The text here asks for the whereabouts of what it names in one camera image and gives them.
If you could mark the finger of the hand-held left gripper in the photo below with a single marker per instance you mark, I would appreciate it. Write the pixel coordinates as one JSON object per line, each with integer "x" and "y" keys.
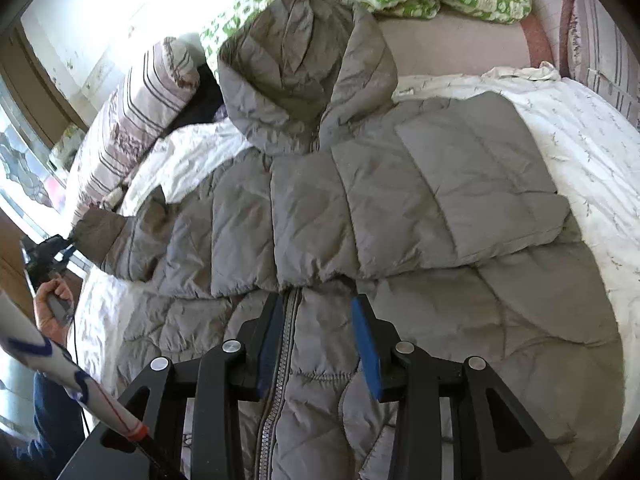
{"x": 70, "y": 252}

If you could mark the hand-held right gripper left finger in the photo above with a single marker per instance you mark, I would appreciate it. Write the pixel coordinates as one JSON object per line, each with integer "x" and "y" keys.
{"x": 267, "y": 347}

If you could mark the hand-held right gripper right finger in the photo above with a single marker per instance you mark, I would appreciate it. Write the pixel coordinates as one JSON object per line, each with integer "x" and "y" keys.
{"x": 369, "y": 355}

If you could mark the grey puffer jacket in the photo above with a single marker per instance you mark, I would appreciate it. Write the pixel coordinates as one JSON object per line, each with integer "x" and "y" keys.
{"x": 380, "y": 200}

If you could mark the person's left hand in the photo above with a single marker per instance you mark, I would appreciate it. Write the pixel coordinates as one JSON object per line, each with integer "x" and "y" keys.
{"x": 47, "y": 315}

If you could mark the white rod with red band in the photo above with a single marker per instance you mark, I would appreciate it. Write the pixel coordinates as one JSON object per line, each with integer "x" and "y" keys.
{"x": 30, "y": 340}

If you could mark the striped beige pillow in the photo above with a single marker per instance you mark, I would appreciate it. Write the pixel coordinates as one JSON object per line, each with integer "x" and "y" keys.
{"x": 130, "y": 120}
{"x": 605, "y": 45}

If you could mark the person's blue jeans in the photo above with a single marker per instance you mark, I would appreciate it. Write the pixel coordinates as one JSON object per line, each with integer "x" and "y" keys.
{"x": 55, "y": 410}

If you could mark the dark cloth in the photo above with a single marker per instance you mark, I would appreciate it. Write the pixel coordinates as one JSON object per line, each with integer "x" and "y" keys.
{"x": 200, "y": 100}

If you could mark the pink bed cover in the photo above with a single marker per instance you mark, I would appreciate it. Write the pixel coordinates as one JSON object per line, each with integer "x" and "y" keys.
{"x": 450, "y": 45}

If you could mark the wooden armchair striped cushion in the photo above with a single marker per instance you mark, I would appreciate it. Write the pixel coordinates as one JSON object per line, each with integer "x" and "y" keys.
{"x": 537, "y": 40}

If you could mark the wooden window frame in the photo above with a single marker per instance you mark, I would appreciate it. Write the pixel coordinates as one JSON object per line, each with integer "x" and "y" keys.
{"x": 30, "y": 75}

